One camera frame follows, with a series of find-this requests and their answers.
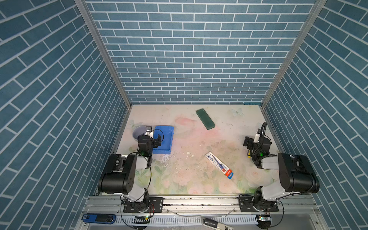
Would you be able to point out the purple grey bowl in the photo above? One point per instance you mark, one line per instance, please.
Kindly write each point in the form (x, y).
(140, 130)

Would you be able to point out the blue plastic bin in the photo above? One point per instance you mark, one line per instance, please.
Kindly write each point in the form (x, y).
(166, 133)

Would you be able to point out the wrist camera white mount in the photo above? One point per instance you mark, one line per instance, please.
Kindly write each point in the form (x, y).
(257, 136)
(148, 130)

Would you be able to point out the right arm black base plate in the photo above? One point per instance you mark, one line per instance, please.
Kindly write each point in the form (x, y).
(249, 203)

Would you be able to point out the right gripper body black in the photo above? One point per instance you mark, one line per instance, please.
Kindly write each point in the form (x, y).
(251, 145)

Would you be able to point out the packaged toothbrush box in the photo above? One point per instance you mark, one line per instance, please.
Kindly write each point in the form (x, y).
(219, 164)

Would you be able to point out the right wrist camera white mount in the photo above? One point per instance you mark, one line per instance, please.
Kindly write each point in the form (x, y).
(257, 136)

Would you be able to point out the aluminium front rail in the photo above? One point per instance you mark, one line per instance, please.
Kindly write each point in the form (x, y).
(185, 212)

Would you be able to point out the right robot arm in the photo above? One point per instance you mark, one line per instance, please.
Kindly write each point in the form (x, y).
(296, 174)

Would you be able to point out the black white handheld tool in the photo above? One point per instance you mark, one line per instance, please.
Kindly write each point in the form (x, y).
(210, 223)

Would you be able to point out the blue black handheld device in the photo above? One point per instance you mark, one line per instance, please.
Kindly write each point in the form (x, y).
(99, 218)

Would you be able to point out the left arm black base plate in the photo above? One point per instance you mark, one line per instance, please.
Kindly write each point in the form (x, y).
(149, 204)

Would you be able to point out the green rectangular block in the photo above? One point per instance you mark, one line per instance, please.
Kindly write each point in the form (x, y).
(205, 119)

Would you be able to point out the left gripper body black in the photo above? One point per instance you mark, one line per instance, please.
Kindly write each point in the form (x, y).
(154, 144)

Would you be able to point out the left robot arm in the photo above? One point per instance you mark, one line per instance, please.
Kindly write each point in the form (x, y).
(118, 176)

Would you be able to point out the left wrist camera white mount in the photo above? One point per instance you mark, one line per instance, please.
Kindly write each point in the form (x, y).
(148, 130)

